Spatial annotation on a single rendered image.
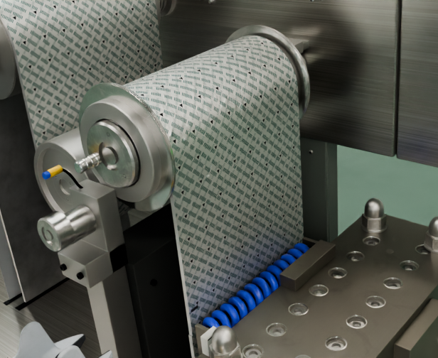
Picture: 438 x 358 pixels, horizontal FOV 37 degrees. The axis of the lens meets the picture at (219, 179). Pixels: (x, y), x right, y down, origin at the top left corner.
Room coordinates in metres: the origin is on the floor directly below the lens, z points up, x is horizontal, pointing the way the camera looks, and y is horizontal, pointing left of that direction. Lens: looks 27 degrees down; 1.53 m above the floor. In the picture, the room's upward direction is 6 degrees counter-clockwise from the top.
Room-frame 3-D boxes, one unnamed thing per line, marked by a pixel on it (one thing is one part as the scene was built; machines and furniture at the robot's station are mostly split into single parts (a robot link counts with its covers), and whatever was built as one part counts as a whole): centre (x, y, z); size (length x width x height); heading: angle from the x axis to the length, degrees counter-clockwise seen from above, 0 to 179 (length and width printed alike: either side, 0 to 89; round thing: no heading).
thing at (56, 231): (0.61, 0.18, 1.18); 0.04 x 0.02 x 0.04; 47
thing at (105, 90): (0.65, 0.10, 1.25); 0.15 x 0.01 x 0.15; 47
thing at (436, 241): (0.73, -0.28, 1.05); 0.04 x 0.04 x 0.04
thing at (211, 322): (0.68, -0.04, 1.03); 0.21 x 0.04 x 0.03; 137
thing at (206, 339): (0.57, 0.03, 1.04); 0.02 x 0.01 x 0.02; 137
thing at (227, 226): (0.70, -0.03, 1.11); 0.23 x 0.01 x 0.18; 137
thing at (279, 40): (0.83, -0.07, 1.25); 0.15 x 0.01 x 0.15; 47
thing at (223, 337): (0.55, 0.01, 1.05); 0.04 x 0.04 x 0.04
